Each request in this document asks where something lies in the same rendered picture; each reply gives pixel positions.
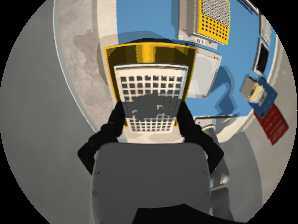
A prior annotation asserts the yellow waste bin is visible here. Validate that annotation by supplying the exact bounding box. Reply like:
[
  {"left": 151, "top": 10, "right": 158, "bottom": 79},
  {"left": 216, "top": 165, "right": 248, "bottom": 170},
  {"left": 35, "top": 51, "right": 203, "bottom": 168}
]
[{"left": 104, "top": 42, "right": 197, "bottom": 103}]

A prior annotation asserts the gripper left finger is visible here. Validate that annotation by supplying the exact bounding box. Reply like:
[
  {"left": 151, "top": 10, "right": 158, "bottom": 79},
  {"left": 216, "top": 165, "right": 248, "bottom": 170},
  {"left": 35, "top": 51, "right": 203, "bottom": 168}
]
[{"left": 77, "top": 101, "right": 126, "bottom": 175}]

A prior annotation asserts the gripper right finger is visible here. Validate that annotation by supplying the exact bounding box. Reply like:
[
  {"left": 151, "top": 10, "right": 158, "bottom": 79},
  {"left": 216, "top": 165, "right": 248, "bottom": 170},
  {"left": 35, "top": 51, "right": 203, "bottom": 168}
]
[{"left": 176, "top": 101, "right": 224, "bottom": 175}]

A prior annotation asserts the blue bin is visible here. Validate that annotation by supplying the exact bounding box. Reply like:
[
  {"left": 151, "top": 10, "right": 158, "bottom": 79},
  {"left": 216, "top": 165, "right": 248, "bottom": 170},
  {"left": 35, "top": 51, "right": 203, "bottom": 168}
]
[{"left": 248, "top": 77, "right": 278, "bottom": 118}]

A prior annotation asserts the blue bench mat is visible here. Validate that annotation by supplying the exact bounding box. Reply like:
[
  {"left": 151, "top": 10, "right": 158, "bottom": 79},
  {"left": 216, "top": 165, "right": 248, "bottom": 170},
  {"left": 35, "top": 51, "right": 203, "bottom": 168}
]
[{"left": 116, "top": 0, "right": 276, "bottom": 118}]

